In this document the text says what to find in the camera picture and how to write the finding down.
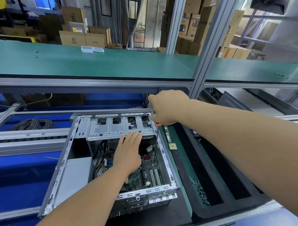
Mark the person's right hand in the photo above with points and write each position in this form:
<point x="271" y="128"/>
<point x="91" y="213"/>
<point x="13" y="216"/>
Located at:
<point x="170" y="107"/>

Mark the person's left hand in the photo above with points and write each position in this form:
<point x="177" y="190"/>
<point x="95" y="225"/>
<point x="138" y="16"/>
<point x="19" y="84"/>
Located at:
<point x="128" y="158"/>

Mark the person's left middle finger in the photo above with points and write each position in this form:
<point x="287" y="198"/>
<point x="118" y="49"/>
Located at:
<point x="135" y="139"/>

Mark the person's right fingers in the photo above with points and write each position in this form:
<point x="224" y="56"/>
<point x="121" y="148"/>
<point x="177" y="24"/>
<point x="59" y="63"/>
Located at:
<point x="156" y="109"/>

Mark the person's left little finger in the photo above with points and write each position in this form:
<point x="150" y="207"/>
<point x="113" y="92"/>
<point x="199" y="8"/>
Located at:
<point x="122" y="143"/>

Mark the silver metal drive cage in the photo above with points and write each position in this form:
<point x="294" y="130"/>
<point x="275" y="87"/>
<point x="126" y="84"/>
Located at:
<point x="104" y="130"/>

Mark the person's left forearm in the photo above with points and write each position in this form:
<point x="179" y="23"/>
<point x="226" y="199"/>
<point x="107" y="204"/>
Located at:
<point x="88" y="198"/>

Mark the person's right forearm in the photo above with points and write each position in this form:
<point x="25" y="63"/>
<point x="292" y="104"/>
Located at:
<point x="237" y="144"/>

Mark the green memory stick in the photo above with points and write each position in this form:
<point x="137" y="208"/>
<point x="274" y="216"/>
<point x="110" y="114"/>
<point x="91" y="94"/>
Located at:
<point x="168" y="135"/>

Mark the green computer motherboard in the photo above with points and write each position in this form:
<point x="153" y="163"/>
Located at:
<point x="146" y="172"/>

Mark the gold processor chip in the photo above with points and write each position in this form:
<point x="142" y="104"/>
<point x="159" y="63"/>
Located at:
<point x="172" y="146"/>

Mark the grey metal computer case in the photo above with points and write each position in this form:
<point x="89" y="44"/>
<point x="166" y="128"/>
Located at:
<point x="69" y="144"/>

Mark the grey power supply box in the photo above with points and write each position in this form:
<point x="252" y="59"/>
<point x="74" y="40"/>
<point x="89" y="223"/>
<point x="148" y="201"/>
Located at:
<point x="74" y="177"/>

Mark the green workbench shelf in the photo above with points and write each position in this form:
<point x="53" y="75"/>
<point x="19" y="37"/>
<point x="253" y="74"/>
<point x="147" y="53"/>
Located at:
<point x="93" y="62"/>

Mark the black foam parts tray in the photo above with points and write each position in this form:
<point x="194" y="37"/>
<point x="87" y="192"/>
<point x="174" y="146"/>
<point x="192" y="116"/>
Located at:
<point x="209" y="167"/>

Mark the clear small plastic box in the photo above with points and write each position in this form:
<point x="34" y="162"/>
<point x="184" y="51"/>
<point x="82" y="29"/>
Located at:
<point x="86" y="49"/>
<point x="98" y="49"/>

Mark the heap of small silver screws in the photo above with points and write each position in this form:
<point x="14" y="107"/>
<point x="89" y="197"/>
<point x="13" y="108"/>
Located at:
<point x="202" y="194"/>

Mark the grey metal side panel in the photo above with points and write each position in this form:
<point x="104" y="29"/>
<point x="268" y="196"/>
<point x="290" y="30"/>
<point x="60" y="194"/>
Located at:
<point x="246" y="102"/>

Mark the pile of brown cardboard boxes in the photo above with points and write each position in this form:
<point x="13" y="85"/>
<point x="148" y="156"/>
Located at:
<point x="202" y="28"/>
<point x="79" y="38"/>

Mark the grey curtain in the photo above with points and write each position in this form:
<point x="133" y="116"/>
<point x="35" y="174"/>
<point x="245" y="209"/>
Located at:
<point x="116" y="21"/>

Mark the grey electrical box warning label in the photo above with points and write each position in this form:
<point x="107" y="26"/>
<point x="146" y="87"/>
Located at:
<point x="76" y="27"/>

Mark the aluminium frame post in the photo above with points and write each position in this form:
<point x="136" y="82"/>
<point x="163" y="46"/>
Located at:
<point x="175" y="25"/>
<point x="209" y="46"/>

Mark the grey conveyor rail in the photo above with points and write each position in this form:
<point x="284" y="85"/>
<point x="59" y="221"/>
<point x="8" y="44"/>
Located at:
<point x="30" y="139"/>

